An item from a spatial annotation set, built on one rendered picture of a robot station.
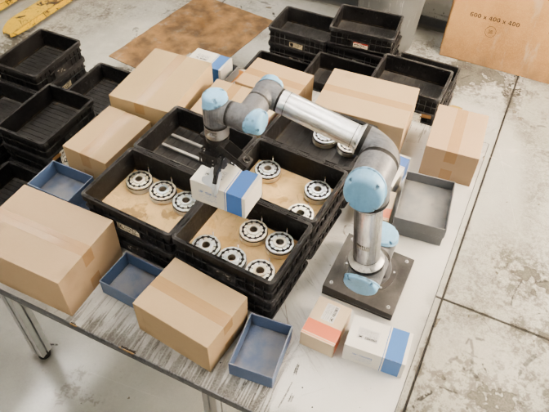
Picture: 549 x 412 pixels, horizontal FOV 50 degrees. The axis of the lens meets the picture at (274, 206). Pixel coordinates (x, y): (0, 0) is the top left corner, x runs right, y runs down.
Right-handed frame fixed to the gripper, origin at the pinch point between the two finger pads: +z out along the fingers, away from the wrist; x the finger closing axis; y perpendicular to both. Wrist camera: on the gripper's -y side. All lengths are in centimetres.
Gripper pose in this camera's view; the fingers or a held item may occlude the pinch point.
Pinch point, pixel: (226, 183)
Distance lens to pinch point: 192.6
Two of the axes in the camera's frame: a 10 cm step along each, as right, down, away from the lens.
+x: -4.3, 6.6, -6.1
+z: -0.1, 6.7, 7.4
